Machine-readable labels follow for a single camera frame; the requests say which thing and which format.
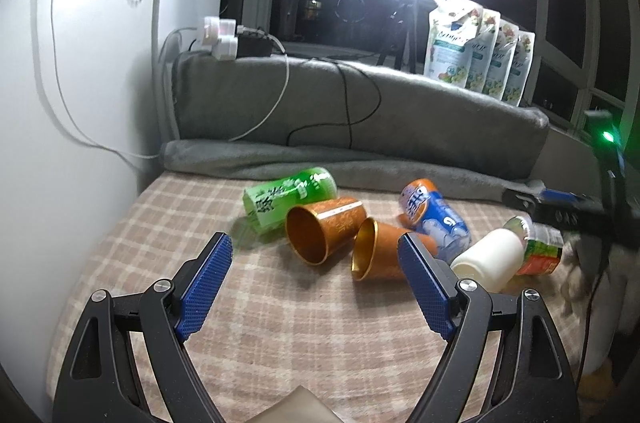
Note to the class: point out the white power strip with plugs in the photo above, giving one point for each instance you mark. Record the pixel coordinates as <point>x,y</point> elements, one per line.
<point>218,37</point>

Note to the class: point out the plaid beige seat cover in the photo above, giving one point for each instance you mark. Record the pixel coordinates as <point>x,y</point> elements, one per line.
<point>363,348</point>

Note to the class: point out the black tripod stand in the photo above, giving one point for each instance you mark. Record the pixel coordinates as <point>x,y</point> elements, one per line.
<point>400,36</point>

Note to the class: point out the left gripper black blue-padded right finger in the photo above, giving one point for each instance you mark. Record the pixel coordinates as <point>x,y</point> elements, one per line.
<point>531,380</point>

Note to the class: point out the red green label cup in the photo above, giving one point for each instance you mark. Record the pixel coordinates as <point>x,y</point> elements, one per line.
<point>543,245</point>

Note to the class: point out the copper metallic cup left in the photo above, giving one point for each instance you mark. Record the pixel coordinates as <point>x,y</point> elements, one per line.
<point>316,231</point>

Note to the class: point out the white plastic cup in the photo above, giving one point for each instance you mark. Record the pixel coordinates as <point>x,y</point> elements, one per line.
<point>493,261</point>

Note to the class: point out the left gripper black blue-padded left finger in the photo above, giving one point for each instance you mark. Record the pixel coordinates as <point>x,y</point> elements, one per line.
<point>99,380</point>

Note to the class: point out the copper metallic cup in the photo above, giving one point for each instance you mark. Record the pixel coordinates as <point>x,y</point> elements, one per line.
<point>316,231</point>
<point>375,251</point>

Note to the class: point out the grey rolled blanket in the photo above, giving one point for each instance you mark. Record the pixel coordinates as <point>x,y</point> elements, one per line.
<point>350,169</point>

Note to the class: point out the copper metallic cup right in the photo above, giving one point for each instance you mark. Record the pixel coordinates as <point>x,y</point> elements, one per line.
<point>375,251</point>

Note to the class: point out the orange blue Arctic Ocean cup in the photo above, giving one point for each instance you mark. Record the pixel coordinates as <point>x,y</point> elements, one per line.
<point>429,213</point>

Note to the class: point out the green tea label cup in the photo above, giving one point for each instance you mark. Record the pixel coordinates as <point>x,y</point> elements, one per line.
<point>267,204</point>

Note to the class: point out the white spout pouch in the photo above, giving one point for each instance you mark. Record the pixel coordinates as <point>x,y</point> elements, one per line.
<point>483,47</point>
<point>501,60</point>
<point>520,68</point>
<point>454,24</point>

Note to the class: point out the grey sofa back cushion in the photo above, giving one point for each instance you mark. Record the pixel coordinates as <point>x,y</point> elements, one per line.
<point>341,105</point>

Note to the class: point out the black power adapter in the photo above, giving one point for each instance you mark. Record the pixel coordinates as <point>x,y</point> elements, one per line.
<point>254,46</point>

